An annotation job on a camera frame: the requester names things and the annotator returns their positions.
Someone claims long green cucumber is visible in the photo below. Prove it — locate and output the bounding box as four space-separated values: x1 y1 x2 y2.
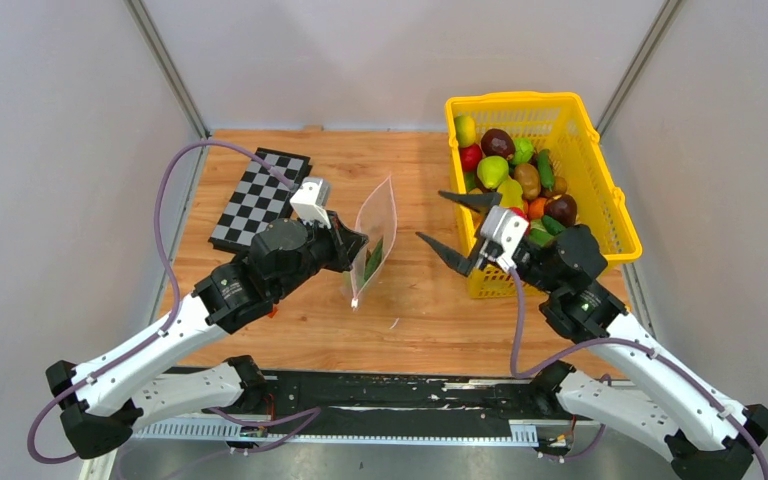
363 238 384 282

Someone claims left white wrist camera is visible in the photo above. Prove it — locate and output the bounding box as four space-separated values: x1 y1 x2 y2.
290 176 331 229

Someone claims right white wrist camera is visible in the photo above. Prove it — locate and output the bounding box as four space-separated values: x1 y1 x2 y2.
479 206 530 271

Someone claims yellow green mango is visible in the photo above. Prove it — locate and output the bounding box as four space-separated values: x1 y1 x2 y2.
453 114 477 148

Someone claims clear zip top bag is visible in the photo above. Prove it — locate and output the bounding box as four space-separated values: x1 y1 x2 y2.
347 175 398 311

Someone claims yellow plastic basket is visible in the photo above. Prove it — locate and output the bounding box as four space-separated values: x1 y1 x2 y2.
445 91 643 269

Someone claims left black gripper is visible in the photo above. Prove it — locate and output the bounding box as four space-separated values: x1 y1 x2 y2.
274 208 370 300

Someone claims green bell pepper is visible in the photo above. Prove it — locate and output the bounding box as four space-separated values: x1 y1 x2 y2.
527 220 554 247

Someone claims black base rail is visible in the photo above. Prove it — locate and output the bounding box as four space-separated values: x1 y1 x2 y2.
99 370 690 448

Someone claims red apple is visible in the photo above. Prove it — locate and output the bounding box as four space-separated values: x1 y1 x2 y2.
458 144 484 173

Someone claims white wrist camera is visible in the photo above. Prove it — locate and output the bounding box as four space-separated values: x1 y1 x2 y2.
290 176 331 229
479 206 530 271

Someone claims light green vegetable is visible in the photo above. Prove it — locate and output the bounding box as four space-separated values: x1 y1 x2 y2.
510 137 535 167

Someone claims dark green cucumber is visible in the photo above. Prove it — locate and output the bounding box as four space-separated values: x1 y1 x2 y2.
537 149 556 191

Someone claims brown potato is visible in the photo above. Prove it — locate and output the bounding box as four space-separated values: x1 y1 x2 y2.
513 163 542 202

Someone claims black white chessboard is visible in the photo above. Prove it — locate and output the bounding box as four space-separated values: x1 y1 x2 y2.
208 148 312 254

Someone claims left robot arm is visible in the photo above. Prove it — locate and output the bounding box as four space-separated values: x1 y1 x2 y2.
45 211 369 459

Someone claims green pear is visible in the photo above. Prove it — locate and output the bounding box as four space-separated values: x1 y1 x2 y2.
476 155 509 190

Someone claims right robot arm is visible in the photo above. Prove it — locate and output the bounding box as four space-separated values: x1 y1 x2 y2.
431 192 768 479

